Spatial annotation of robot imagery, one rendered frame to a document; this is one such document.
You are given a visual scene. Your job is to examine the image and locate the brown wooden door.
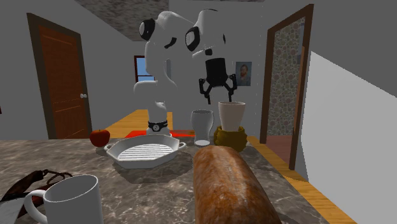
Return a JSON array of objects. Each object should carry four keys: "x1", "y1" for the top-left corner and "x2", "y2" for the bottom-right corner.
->
[{"x1": 26, "y1": 12, "x2": 93, "y2": 141}]

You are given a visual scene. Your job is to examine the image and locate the red apple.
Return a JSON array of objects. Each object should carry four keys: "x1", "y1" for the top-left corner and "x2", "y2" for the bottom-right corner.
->
[{"x1": 89, "y1": 129, "x2": 111, "y2": 148}]

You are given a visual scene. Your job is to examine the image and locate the white ridged grill pan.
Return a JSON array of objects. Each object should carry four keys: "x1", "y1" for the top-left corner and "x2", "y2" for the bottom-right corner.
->
[{"x1": 103, "y1": 133, "x2": 188, "y2": 170}]

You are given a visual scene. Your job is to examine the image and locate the brown handled knife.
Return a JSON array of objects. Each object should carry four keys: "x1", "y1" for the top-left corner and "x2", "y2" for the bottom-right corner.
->
[{"x1": 0, "y1": 169, "x2": 74, "y2": 224}]

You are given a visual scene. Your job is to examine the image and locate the red framed window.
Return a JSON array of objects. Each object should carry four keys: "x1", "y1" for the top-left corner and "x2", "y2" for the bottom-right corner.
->
[{"x1": 133, "y1": 55, "x2": 156, "y2": 83}]

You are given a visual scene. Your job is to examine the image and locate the dark brown open doorway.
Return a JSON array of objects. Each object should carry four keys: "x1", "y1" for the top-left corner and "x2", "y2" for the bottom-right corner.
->
[{"x1": 259, "y1": 3, "x2": 315, "y2": 171}]

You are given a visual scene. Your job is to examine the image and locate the white mug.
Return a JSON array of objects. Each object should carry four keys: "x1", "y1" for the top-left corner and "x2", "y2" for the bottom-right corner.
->
[{"x1": 24, "y1": 174, "x2": 105, "y2": 224}]

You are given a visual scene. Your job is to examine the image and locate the brown bread loaf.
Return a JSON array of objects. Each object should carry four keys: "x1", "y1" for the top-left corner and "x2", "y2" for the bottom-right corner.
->
[{"x1": 192, "y1": 145, "x2": 282, "y2": 224}]

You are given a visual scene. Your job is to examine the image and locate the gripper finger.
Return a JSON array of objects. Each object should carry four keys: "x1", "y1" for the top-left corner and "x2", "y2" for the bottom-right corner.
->
[
  {"x1": 198, "y1": 78, "x2": 216, "y2": 105},
  {"x1": 223, "y1": 73, "x2": 239, "y2": 103}
]

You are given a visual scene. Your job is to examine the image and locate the red robot stand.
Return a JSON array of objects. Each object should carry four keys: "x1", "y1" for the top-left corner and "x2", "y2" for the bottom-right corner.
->
[{"x1": 125, "y1": 130, "x2": 197, "y2": 139}]

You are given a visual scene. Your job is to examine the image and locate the mustard yellow round pot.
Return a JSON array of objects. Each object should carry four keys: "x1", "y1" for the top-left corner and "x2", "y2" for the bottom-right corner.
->
[{"x1": 212, "y1": 125, "x2": 249, "y2": 153}]

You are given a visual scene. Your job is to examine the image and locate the portrait wall picture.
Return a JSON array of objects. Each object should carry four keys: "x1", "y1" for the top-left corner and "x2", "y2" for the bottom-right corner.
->
[{"x1": 235, "y1": 60, "x2": 253, "y2": 87}]

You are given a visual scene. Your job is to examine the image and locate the grey drinking glass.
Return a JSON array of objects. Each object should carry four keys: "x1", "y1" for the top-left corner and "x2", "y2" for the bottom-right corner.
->
[{"x1": 190, "y1": 109, "x2": 215, "y2": 147}]

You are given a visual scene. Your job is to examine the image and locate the beige tall cup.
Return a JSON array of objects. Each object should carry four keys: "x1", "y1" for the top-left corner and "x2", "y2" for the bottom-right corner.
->
[{"x1": 218, "y1": 101, "x2": 247, "y2": 132}]

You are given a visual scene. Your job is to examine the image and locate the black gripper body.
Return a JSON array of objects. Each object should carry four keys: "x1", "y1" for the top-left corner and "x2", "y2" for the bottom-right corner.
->
[{"x1": 205, "y1": 57, "x2": 229, "y2": 88}]

